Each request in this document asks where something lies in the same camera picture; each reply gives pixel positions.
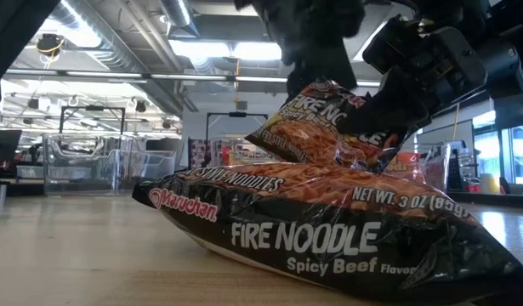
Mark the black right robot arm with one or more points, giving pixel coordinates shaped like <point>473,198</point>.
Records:
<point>512,21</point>

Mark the small silver cylinder post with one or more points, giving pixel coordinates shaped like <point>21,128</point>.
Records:
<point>1,195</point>

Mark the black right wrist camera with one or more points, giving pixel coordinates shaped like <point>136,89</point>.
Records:
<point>414,51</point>

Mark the ceiling light panel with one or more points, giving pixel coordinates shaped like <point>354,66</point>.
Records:
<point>227,50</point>

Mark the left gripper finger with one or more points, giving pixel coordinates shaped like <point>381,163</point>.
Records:
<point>320,76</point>

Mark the long ceiling light strip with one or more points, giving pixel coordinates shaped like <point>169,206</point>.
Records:
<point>193,77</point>

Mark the black monitor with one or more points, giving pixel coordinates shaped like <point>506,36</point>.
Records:
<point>3,149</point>

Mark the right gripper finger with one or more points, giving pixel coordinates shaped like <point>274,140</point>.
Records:
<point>393,106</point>

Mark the red yellow beef ramen pack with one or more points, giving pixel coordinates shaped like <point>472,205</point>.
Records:
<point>248,156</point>

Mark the grey wall box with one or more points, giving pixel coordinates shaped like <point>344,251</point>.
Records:
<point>241,105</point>

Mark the black fire noodle pack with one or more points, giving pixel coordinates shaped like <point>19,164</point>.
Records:
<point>303,136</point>
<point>308,242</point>

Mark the silver spiral air duct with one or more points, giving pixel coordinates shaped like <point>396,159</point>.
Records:
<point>178,15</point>

